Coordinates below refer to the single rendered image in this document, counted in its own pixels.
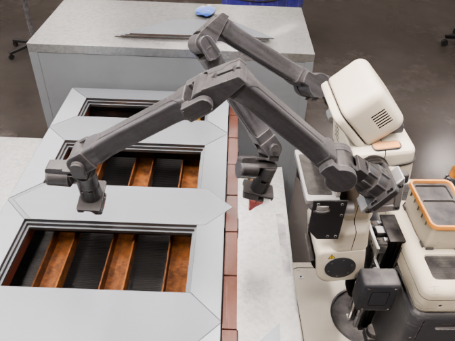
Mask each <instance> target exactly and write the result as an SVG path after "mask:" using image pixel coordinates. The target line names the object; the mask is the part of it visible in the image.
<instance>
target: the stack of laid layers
mask: <svg viewBox="0 0 455 341"><path fill-rule="evenodd" d="M157 102H159V101H154V100H135V99H100V98H86V100H85V102H84V104H83V106H82V108H81V110H80V112H79V114H78V116H86V114H87V111H88V109H89V107H90V106H97V107H115V108H148V107H150V106H151V105H153V104H155V103H157ZM76 142H77V141H72V140H65V141H64V143H63V145H62V147H61V149H60V151H59V153H58V155H57V157H56V159H55V160H64V159H65V157H66V155H67V153H68V151H69V150H72V148H73V146H74V144H75V143H76ZM121 152H152V153H171V154H201V155H200V167H199V174H198V186H197V189H200V185H201V178H202V165H203V158H204V145H179V144H161V143H136V144H134V145H132V146H130V147H128V148H126V149H124V150H122V151H121ZM45 184H46V182H45V180H44V182H43V183H41V184H39V185H36V186H34V187H32V188H30V189H27V190H26V191H23V192H22V193H19V194H17V195H15V196H12V197H10V198H8V201H9V202H10V203H11V204H12V206H13V207H14V208H15V209H16V210H17V211H18V212H19V213H20V215H21V216H22V217H23V218H24V221H23V223H22V225H21V227H20V229H19V231H18V233H17V235H16V237H15V239H14V241H13V243H12V245H11V247H10V249H9V250H8V252H7V254H6V256H5V258H4V260H3V262H2V264H1V266H0V286H3V284H4V283H5V280H6V278H7V276H8V274H9V272H10V270H11V268H12V266H13V264H14V262H15V260H16V257H17V255H18V253H19V251H20V249H21V247H22V245H23V243H24V241H25V239H26V237H27V235H28V232H29V231H30V229H32V230H51V231H87V232H106V233H142V234H161V235H191V236H192V241H191V248H190V259H189V266H188V278H187V285H186V292H189V293H191V292H190V286H191V278H192V265H193V258H194V245H195V238H196V225H174V224H155V223H118V222H99V221H62V220H43V219H30V218H29V217H28V216H27V215H26V213H25V212H24V211H23V210H22V209H21V208H20V207H19V206H18V204H17V203H16V202H15V201H14V199H15V198H17V197H19V196H21V195H24V194H26V193H28V192H30V191H32V190H34V189H36V188H38V187H41V186H43V185H45ZM191 294H192V293H191Z"/></svg>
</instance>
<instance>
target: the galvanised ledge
mask: <svg viewBox="0 0 455 341"><path fill-rule="evenodd" d="M243 181H244V179H238V252H237V330H238V341H260V340H261V339H262V338H263V337H264V336H265V335H267V334H268V333H269V332H270V331H271V330H272V329H274V328H275V327H276V326H277V324H280V340H281V341H301V329H300V323H299V312H298V305H297V294H296V287H295V276H294V269H293V258H292V252H291V245H290V234H289V228H288V216H287V209H286V198H285V192H284V181H283V174H282V167H278V168H277V170H276V172H275V175H274V177H273V179H272V182H271V183H270V185H272V186H273V191H274V198H273V200H272V201H271V200H270V199H267V198H264V201H263V203H262V204H260V205H258V206H256V207H254V208H253V209H252V210H248V206H249V199H246V198H243V197H242V191H243V185H242V182H243ZM276 214H283V215H284V225H285V230H286V239H287V245H288V254H289V259H290V268H291V274H292V276H284V275H283V269H282V258H281V252H280V242H279V235H278V225H277V219H276Z"/></svg>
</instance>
